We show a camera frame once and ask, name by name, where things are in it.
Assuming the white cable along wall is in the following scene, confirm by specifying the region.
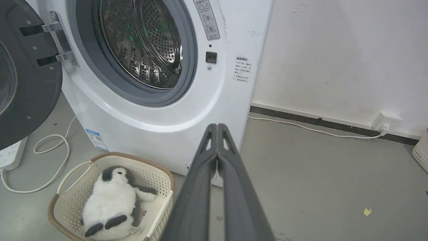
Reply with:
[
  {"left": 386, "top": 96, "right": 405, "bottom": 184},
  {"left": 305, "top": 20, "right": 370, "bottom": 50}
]
[{"left": 248, "top": 116, "right": 387, "bottom": 139}]

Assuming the dark grey washing machine door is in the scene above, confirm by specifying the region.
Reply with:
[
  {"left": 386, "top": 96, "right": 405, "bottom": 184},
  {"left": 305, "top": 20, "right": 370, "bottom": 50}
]
[{"left": 0, "top": 0, "right": 63, "bottom": 151}]

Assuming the white power strip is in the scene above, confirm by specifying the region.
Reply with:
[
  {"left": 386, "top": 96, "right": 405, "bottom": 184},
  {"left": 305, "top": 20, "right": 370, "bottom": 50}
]
[{"left": 0, "top": 136, "right": 28, "bottom": 173}]

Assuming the white perforated basket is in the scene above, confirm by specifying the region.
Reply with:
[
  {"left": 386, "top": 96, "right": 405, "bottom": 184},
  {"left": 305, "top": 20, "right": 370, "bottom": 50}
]
[{"left": 412, "top": 134, "right": 428, "bottom": 173}]

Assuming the white grey penguin plush toy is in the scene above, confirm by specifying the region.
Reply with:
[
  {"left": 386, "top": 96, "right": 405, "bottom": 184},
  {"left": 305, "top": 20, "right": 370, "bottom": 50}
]
[{"left": 80, "top": 166, "right": 158, "bottom": 241}]

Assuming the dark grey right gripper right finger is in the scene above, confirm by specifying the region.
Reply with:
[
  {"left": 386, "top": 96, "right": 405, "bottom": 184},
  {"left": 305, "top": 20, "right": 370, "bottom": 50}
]
[{"left": 217, "top": 124, "right": 276, "bottom": 241}]

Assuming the white power strip cable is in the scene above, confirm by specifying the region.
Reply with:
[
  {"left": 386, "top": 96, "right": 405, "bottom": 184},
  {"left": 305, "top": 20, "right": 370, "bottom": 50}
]
[{"left": 0, "top": 116, "right": 77, "bottom": 194}]

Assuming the cream laundry basket brown rim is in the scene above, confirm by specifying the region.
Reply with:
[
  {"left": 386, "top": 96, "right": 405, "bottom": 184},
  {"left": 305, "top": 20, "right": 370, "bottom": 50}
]
[{"left": 47, "top": 152, "right": 175, "bottom": 241}]

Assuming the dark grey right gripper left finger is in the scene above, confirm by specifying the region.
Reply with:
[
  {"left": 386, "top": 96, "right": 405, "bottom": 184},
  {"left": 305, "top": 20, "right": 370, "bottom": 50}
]
[{"left": 160, "top": 124, "right": 218, "bottom": 241}]

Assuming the white wall plug adapter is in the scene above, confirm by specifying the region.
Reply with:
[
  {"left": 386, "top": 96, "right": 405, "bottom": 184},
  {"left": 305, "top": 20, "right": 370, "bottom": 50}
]
[{"left": 371, "top": 111, "right": 403, "bottom": 133}]

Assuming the white front-load washing machine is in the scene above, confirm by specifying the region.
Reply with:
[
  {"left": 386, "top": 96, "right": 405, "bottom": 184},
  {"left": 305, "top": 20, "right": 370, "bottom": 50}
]
[{"left": 25, "top": 0, "right": 275, "bottom": 188}]

